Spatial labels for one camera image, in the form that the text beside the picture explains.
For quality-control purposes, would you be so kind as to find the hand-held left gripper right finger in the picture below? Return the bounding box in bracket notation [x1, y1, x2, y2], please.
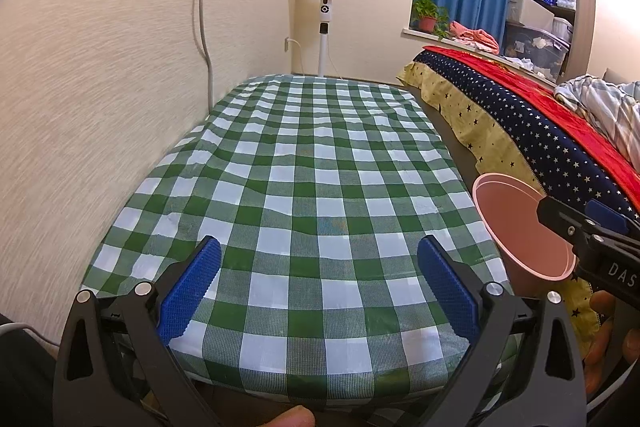
[416, 235, 587, 427]

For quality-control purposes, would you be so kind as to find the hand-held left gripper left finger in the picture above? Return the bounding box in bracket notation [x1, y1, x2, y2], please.
[52, 235, 222, 427]

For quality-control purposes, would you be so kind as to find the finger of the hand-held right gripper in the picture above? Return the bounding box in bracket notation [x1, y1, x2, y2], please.
[536, 196, 601, 253]
[585, 199, 640, 240]

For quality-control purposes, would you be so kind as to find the pink plastic bin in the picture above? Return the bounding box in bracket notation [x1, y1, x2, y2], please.
[472, 173, 578, 303]

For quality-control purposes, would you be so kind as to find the person's right hand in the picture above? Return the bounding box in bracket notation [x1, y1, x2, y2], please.
[584, 291, 617, 395]

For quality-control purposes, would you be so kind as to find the person's left hand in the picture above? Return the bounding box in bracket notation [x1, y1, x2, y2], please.
[260, 404, 315, 427]

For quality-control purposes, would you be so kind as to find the navy starry blanket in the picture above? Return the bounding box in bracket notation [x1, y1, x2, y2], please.
[415, 52, 640, 228]

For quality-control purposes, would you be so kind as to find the striped grey quilt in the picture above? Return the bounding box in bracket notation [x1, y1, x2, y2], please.
[554, 76, 640, 152]

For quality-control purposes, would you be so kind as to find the yellow starry bed skirt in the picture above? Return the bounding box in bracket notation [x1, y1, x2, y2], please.
[402, 62, 601, 353]

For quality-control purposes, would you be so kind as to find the red blanket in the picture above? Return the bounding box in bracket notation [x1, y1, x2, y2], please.
[425, 46, 640, 202]

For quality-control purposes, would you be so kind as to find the green checkered tablecloth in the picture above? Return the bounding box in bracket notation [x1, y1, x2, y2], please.
[80, 74, 516, 408]

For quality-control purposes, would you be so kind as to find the clear storage bin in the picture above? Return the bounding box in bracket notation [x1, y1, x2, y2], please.
[502, 21, 572, 75]

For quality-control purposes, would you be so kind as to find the pink cloth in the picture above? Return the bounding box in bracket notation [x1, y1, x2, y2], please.
[448, 21, 500, 52]

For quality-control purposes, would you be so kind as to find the beige cardboard box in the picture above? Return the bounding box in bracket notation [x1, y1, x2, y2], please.
[507, 0, 556, 28]

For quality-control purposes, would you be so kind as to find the wooden bookshelf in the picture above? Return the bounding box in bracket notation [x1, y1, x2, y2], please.
[540, 0, 596, 78]

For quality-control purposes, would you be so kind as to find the potted green plant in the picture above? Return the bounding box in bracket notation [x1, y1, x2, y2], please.
[412, 0, 451, 38]

